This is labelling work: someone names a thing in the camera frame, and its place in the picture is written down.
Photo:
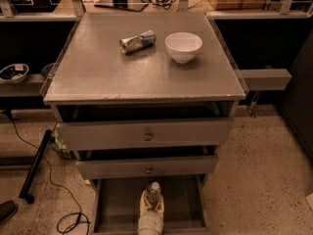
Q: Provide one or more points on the green crumpled packet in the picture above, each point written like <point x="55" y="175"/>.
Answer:
<point x="60" y="146"/>

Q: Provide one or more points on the dark shoe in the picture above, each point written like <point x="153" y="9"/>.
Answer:
<point x="7" y="210"/>

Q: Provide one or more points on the crushed silver can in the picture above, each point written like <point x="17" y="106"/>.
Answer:
<point x="137" y="42"/>

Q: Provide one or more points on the grey side shelf right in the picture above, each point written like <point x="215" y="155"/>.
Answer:
<point x="265" y="80"/>

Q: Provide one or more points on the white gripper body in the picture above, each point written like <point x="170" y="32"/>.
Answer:
<point x="151" y="217"/>

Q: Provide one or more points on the grey side shelf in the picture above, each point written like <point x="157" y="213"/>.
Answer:
<point x="265" y="80"/>
<point x="29" y="87"/>

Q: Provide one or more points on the grey drawer cabinet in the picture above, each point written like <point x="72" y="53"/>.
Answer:
<point x="94" y="81"/>

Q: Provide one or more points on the grey side shelf left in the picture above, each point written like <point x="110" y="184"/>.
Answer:
<point x="29" y="87"/>

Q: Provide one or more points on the grey middle drawer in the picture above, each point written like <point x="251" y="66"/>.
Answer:
<point x="147" y="167"/>

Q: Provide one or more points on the black monitor stand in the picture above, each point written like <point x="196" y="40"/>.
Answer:
<point x="125" y="5"/>

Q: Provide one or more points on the black bar on floor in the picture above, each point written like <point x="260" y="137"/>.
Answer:
<point x="24" y="193"/>

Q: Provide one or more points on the clear plastic water bottle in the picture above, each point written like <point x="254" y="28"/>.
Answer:
<point x="153" y="196"/>

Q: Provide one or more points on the bowl with dark contents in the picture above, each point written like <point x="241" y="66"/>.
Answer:
<point x="15" y="73"/>

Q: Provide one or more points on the white ceramic bowl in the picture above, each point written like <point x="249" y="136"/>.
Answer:
<point x="183" y="47"/>

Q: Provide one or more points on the grey drawer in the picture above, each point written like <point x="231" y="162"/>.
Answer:
<point x="103" y="135"/>
<point x="116" y="210"/>
<point x="147" y="167"/>

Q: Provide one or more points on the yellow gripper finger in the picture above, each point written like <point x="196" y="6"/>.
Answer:
<point x="160" y="206"/>
<point x="144" y="203"/>

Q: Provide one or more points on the grey bottom drawer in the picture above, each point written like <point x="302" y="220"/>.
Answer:
<point x="116" y="210"/>

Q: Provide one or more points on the grey top drawer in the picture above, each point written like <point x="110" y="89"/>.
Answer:
<point x="103" y="135"/>

